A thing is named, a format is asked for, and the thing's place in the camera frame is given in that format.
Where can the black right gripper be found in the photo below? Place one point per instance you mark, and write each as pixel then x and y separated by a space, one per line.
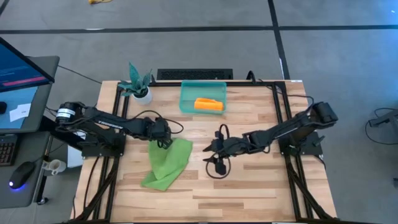
pixel 231 146

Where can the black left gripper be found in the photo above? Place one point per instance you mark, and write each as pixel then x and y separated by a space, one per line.
pixel 160 129

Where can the green microfiber towel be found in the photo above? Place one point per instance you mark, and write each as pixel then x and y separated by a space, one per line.
pixel 168 165

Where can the orange microfiber towel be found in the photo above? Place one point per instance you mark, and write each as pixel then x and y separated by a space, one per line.
pixel 208 104

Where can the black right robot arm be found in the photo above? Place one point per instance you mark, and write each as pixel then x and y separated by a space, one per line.
pixel 289 127

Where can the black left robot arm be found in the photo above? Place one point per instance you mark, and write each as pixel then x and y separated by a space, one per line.
pixel 109 124

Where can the teal plastic basket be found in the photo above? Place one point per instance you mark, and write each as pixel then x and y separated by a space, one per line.
pixel 202 90

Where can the snake plant in white pot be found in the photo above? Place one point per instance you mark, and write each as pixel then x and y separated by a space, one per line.
pixel 143 98

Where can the black perforated floor box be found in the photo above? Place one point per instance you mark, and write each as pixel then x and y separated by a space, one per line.
pixel 194 74

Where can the white box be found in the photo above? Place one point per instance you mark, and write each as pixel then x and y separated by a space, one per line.
pixel 74 157

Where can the white cup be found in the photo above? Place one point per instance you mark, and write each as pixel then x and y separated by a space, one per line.
pixel 56 166

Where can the grey computer desk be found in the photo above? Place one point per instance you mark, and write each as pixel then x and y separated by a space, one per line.
pixel 46 93

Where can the black computer mouse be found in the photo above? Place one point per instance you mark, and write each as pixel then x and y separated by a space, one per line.
pixel 21 174

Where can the white paper note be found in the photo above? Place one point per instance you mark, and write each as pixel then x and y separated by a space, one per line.
pixel 20 112

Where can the black keyboard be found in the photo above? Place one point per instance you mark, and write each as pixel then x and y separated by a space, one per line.
pixel 6 151

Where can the computer monitor with blue screen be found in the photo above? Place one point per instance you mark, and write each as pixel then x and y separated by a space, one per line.
pixel 18 68

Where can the black round device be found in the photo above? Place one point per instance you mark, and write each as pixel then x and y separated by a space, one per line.
pixel 2 108

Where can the black floor stand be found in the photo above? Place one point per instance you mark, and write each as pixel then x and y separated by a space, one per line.
pixel 388 118

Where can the black aluminium table frame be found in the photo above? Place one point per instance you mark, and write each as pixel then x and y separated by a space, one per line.
pixel 242 83

